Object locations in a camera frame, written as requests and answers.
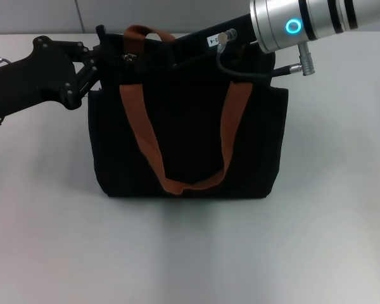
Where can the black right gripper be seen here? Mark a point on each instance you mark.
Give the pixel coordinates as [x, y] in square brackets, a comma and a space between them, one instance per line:
[209, 41]

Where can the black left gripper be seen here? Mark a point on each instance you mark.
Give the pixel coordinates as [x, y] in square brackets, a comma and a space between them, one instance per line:
[35, 76]

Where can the silver zipper pull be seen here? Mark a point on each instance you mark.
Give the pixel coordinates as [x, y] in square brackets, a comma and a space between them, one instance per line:
[128, 58]

